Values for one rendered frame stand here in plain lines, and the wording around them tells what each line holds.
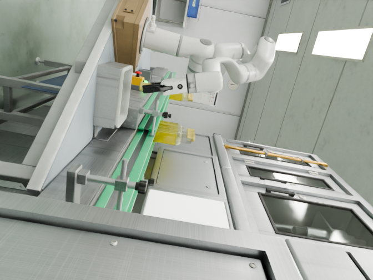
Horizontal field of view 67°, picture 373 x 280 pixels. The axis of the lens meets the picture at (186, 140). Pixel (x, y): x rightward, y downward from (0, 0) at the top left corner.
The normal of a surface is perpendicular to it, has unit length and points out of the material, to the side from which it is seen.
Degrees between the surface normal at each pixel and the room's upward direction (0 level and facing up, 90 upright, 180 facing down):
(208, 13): 90
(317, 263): 90
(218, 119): 90
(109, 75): 90
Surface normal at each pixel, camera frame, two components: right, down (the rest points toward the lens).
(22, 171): 0.14, -0.54
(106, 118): -0.01, 0.33
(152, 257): 0.19, -0.92
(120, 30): -0.12, 0.82
